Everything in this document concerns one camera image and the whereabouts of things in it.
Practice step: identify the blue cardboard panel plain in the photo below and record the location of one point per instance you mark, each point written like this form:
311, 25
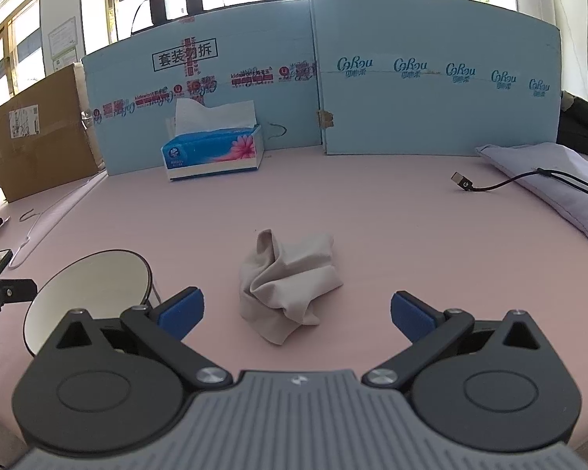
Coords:
421, 117

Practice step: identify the dark cloth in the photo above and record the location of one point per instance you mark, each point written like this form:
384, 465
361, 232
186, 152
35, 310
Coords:
583, 127

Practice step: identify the white cloth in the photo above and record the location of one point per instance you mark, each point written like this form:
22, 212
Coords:
284, 279

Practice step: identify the lavender pillow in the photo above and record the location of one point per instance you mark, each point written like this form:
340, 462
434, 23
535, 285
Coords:
534, 156

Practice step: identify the blue cardboard panel red print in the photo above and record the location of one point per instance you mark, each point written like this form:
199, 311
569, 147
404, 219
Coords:
127, 127

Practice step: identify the white bowl with black rim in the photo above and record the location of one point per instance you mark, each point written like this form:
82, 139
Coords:
88, 284

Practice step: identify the white wall notice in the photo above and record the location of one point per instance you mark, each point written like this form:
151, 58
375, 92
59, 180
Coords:
63, 41

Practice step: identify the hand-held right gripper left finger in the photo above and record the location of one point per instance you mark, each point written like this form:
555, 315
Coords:
181, 313

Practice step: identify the brown cardboard box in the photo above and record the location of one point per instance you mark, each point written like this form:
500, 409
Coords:
34, 142

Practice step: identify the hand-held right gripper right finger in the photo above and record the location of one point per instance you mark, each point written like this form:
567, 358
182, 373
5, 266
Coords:
411, 318

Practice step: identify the blue floral tissue box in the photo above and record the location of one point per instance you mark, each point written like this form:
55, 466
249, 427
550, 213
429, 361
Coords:
210, 154

